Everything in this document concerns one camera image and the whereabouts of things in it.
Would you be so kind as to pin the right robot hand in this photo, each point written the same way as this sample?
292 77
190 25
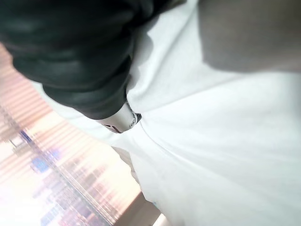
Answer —
70 54

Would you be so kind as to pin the white bed sheet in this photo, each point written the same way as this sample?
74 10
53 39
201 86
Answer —
211 141

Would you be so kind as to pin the grey mattress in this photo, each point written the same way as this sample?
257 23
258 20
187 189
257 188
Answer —
249 33

